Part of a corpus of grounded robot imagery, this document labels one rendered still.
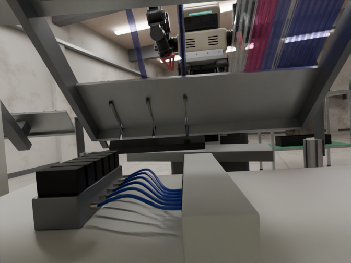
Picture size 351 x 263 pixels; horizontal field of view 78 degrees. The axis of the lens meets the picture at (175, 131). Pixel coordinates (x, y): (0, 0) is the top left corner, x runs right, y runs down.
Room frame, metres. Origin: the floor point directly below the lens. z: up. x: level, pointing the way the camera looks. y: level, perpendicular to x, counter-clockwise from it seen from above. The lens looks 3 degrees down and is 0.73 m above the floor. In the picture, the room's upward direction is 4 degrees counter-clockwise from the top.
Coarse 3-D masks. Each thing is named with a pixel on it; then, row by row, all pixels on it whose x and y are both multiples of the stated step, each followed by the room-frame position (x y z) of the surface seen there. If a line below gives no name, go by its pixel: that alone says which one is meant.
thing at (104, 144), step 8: (184, 136) 0.77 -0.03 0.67; (192, 136) 0.77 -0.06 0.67; (200, 136) 0.77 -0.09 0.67; (104, 144) 0.74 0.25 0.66; (112, 144) 0.77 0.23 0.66; (120, 144) 0.77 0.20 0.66; (128, 144) 0.77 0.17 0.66; (136, 144) 0.76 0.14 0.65; (144, 144) 0.76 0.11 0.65; (152, 144) 0.76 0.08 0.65; (160, 144) 0.76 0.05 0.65; (168, 144) 0.75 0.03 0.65; (176, 144) 0.75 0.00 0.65; (184, 144) 0.75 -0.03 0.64; (192, 144) 0.75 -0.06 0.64; (200, 144) 0.75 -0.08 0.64; (120, 152) 0.78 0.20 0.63; (128, 152) 0.78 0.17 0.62; (136, 152) 0.78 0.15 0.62; (144, 152) 0.78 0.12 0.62
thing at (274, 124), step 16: (128, 128) 0.74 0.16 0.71; (144, 128) 0.73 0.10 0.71; (160, 128) 0.73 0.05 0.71; (176, 128) 0.72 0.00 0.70; (192, 128) 0.71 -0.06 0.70; (208, 128) 0.71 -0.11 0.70; (224, 128) 0.70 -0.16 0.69; (240, 128) 0.70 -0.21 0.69; (256, 128) 0.69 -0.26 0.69; (272, 128) 0.69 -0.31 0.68; (288, 128) 0.69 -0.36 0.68
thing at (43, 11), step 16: (32, 0) 0.45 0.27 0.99; (48, 0) 0.41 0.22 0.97; (64, 0) 0.45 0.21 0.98; (80, 0) 0.45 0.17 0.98; (96, 0) 0.45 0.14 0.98; (112, 0) 0.45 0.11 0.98; (128, 0) 0.45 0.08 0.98; (144, 0) 0.45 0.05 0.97; (160, 0) 0.45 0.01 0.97; (176, 0) 0.45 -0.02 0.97; (192, 0) 0.45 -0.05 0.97; (208, 0) 0.45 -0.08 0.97; (224, 0) 0.45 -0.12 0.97
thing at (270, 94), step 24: (240, 72) 0.59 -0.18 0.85; (264, 72) 0.58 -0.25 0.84; (288, 72) 0.58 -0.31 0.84; (312, 72) 0.58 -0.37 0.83; (96, 96) 0.63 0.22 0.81; (120, 96) 0.63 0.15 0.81; (144, 96) 0.64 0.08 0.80; (168, 96) 0.64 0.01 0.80; (192, 96) 0.64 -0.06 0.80; (216, 96) 0.64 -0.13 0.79; (240, 96) 0.64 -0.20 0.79; (264, 96) 0.64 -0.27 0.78; (288, 96) 0.64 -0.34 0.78; (96, 120) 0.71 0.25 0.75; (120, 120) 0.71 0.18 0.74; (144, 120) 0.71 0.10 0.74; (168, 120) 0.71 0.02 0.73; (192, 120) 0.71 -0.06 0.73; (216, 120) 0.71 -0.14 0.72; (240, 120) 0.72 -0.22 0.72
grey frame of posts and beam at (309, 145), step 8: (304, 144) 0.71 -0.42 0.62; (312, 144) 0.68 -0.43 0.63; (320, 144) 0.67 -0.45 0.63; (88, 152) 0.72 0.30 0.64; (304, 152) 0.71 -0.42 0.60; (312, 152) 0.68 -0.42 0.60; (320, 152) 0.67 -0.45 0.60; (304, 160) 0.71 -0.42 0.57; (312, 160) 0.68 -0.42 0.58; (320, 160) 0.67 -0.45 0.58
